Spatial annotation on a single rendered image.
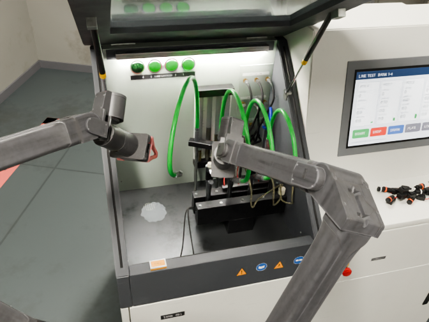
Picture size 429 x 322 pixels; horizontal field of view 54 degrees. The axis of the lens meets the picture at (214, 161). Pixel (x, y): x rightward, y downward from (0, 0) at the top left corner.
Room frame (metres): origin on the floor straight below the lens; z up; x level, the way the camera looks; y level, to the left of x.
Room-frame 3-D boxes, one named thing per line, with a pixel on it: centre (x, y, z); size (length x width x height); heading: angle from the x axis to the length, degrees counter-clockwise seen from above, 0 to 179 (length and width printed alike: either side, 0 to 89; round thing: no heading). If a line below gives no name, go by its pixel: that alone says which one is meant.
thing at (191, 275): (0.92, -0.05, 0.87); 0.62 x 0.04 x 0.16; 107
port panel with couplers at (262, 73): (1.47, -0.14, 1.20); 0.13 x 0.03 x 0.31; 107
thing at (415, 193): (1.22, -0.73, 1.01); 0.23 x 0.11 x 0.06; 107
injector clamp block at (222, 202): (1.18, -0.10, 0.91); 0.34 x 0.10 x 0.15; 107
